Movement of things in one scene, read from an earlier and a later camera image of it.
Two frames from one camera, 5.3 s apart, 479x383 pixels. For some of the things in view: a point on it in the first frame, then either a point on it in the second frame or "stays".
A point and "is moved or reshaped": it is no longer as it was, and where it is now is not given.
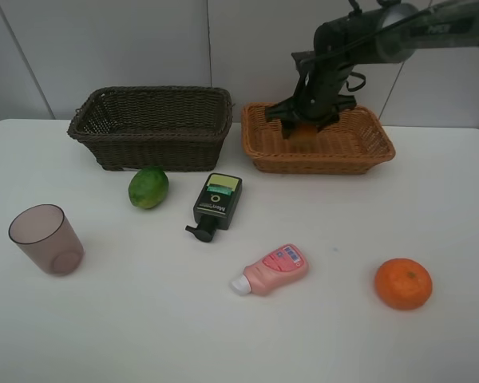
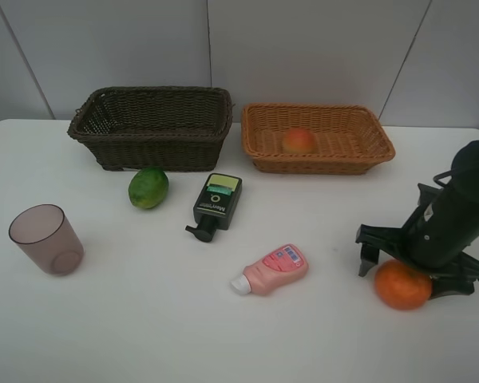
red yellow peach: [305, 134] is moved or reshaped
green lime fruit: [148, 187] stays
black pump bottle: [215, 205] stays
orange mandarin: [404, 284] stays
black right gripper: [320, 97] -> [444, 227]
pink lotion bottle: [287, 264] stays
